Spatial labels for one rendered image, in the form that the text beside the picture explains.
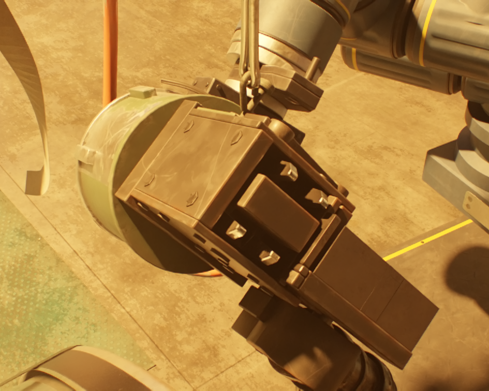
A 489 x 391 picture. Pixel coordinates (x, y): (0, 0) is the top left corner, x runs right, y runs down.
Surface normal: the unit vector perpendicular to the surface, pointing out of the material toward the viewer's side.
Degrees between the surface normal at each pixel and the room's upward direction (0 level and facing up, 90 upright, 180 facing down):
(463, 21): 51
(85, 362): 37
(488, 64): 99
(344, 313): 65
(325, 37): 75
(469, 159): 23
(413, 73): 108
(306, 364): 45
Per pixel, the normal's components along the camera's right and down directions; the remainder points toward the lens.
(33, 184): -0.82, -0.12
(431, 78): -0.46, 0.77
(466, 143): -0.39, -0.73
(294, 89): 0.46, 0.18
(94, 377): -0.32, -0.92
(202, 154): -0.68, -0.56
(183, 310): 0.00, -0.76
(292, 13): 0.00, -0.06
